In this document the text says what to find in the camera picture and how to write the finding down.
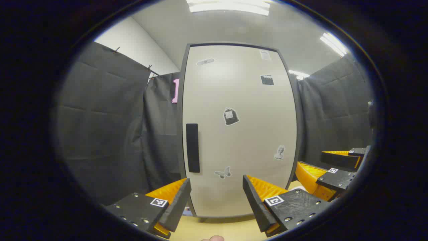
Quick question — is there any black door handle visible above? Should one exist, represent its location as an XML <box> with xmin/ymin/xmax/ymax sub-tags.
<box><xmin>186</xmin><ymin>123</ymin><xmax>200</xmax><ymax>173</ymax></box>

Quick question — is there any small ceiling light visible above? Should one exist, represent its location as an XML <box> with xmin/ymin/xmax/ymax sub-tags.
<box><xmin>289</xmin><ymin>70</ymin><xmax>310</xmax><ymax>80</ymax></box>

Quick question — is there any large ceiling light panel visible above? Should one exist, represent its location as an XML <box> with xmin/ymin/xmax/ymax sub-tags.
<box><xmin>187</xmin><ymin>0</ymin><xmax>271</xmax><ymax>16</ymax></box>

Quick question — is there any black backdrop cloth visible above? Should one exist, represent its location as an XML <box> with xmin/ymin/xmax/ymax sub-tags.
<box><xmin>144</xmin><ymin>72</ymin><xmax>184</xmax><ymax>189</ymax></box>
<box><xmin>290</xmin><ymin>55</ymin><xmax>373</xmax><ymax>168</ymax></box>
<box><xmin>55</xmin><ymin>42</ymin><xmax>151</xmax><ymax>205</ymax></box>

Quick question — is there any long ceiling light strip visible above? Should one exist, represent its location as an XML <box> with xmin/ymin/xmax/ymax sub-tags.
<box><xmin>319</xmin><ymin>32</ymin><xmax>349</xmax><ymax>57</ymax></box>

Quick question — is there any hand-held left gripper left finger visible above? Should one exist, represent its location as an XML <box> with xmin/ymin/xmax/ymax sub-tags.
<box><xmin>105</xmin><ymin>178</ymin><xmax>192</xmax><ymax>240</ymax></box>

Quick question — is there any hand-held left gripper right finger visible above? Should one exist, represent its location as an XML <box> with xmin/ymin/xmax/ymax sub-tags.
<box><xmin>243</xmin><ymin>174</ymin><xmax>331</xmax><ymax>237</ymax></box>

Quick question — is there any dark grey cabinet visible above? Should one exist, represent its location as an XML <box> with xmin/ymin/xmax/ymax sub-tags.
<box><xmin>177</xmin><ymin>42</ymin><xmax>303</xmax><ymax>222</ymax></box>

